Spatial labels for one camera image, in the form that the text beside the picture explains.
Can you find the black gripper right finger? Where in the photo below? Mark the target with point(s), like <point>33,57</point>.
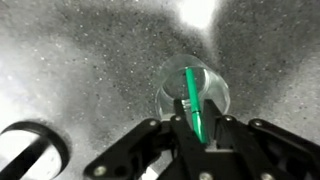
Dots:
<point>260,150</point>

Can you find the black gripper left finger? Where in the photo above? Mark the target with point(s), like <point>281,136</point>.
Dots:
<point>133,150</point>

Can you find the green pen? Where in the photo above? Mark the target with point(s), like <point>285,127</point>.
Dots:
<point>195,103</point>

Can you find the clear drinking glass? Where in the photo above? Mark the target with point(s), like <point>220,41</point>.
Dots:
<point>213,90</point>

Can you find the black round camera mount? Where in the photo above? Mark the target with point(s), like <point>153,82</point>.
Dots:
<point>30,150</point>

